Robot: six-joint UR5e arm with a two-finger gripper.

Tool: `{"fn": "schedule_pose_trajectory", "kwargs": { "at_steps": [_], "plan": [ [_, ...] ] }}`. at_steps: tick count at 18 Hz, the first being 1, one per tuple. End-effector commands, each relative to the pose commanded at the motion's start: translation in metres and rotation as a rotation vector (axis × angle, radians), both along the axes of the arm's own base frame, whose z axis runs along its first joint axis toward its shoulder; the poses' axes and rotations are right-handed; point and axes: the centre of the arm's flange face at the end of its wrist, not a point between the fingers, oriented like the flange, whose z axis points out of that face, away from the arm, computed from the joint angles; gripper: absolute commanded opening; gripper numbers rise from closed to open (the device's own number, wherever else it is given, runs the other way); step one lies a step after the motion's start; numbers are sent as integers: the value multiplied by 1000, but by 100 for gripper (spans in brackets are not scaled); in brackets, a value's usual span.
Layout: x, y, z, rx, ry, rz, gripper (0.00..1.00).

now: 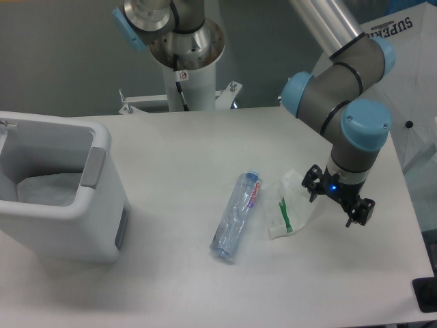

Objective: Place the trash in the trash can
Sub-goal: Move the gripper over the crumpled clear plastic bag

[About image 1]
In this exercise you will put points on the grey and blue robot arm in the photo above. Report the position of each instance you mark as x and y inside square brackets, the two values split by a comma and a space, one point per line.
[187, 45]

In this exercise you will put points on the crushed clear plastic bottle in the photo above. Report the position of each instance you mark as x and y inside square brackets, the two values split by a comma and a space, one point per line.
[238, 211]

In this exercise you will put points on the clear plastic wrapper green print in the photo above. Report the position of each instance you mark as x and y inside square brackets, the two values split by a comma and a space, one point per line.
[287, 206]

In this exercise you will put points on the white trash can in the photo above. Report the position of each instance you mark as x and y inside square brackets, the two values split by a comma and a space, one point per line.
[92, 227]

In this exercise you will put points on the white trash bag liner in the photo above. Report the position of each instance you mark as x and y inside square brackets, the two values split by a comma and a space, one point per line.
[52, 190]

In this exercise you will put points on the black device at table edge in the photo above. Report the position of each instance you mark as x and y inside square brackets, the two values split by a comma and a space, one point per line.
[425, 293]

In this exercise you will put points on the white umbrella with lettering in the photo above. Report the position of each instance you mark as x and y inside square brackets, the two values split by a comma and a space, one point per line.
[409, 89]

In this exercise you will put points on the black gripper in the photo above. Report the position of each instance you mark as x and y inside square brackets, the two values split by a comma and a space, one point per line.
[347, 195]

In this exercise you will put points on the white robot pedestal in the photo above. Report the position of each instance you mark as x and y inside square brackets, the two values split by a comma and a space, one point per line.
[185, 90]

